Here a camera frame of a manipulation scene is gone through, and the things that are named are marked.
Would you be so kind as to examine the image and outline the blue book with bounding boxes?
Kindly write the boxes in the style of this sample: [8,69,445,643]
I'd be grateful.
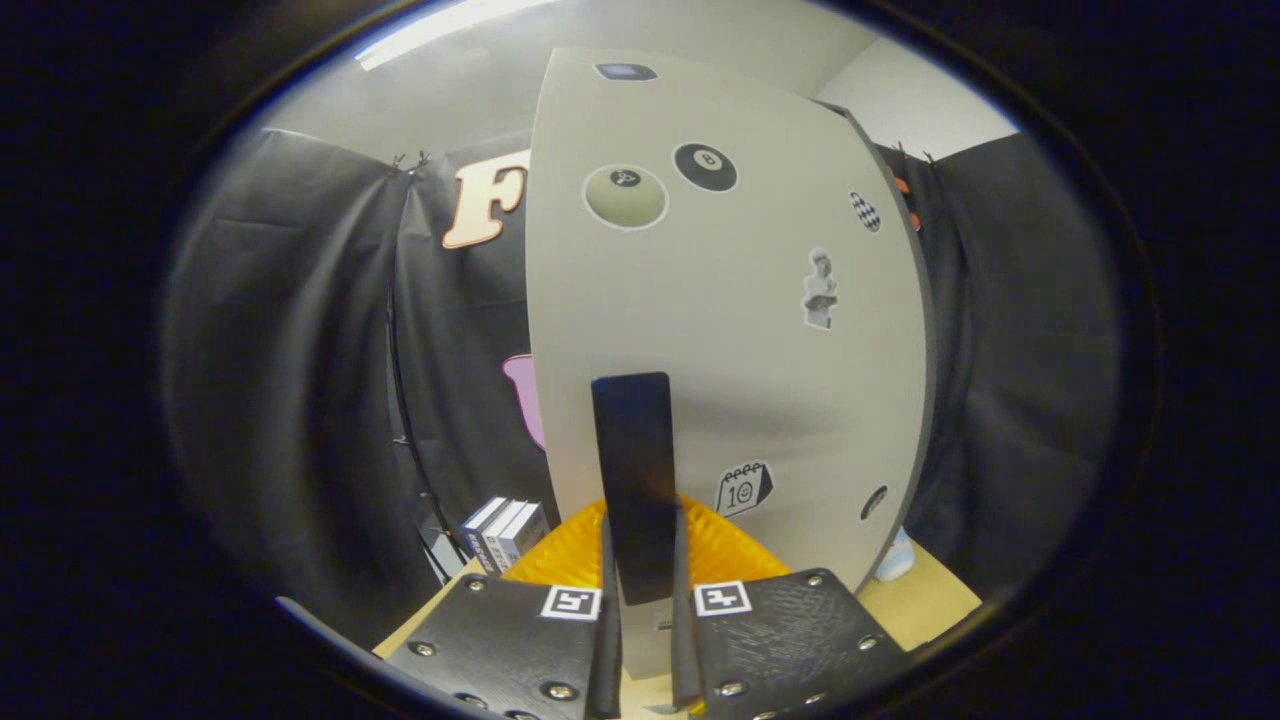
[460,497,511,573]

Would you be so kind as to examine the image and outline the black backdrop cloth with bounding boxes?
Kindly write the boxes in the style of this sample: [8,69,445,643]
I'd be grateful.
[165,125,1121,641]

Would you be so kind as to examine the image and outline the grey cabinet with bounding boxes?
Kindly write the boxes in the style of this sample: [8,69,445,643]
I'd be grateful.
[820,100,941,561]

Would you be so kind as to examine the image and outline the white cabinet door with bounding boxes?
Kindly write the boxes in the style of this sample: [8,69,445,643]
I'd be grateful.
[525,45,936,681]

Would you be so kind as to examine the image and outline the thin black stand pole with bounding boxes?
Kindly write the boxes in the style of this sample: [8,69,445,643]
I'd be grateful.
[385,280,461,581]

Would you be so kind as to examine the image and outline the black door handle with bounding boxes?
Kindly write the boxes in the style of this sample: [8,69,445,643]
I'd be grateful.
[591,372,679,607]

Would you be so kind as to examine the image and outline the pale blue plush toy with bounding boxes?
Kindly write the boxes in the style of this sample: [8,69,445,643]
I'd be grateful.
[872,528,917,583]

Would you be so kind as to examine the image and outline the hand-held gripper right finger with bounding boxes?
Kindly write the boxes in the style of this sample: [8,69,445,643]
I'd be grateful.
[670,495,916,720]

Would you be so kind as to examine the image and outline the white book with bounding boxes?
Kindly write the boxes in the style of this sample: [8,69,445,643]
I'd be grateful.
[480,500,531,576]

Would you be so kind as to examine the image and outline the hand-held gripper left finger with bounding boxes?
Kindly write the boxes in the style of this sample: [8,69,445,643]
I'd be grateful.
[375,497,623,720]

